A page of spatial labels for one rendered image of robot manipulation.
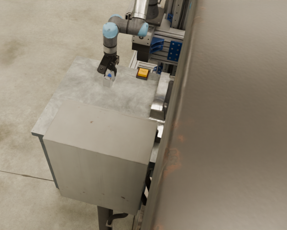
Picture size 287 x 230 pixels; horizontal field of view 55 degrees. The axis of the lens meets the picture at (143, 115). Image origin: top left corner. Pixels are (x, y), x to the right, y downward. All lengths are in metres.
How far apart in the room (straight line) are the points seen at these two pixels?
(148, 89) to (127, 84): 0.15
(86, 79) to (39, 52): 1.62
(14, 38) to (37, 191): 2.00
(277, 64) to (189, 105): 0.08
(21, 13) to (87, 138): 3.47
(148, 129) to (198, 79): 0.64
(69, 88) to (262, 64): 1.69
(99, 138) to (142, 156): 0.13
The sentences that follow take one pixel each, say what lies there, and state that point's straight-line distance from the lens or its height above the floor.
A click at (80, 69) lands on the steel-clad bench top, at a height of 0.80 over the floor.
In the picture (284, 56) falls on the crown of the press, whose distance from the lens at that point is 0.23.
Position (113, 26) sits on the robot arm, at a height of 1.30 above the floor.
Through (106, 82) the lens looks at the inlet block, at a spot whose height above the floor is 0.94.
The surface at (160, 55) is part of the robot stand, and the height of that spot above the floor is 0.74.
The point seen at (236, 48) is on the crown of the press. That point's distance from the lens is 0.22.
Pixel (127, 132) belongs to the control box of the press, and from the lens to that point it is 0.80.
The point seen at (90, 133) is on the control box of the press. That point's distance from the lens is 0.80.
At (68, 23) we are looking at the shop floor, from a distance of 3.87.
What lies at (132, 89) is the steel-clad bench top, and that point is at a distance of 1.85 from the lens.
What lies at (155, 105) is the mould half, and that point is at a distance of 1.59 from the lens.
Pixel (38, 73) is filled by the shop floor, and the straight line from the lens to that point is 3.20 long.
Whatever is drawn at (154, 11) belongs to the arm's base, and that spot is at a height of 1.08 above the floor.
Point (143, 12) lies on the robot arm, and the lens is 1.56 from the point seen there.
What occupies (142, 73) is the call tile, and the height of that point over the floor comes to 0.84.
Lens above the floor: 2.12
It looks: 51 degrees down
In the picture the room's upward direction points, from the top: 9 degrees clockwise
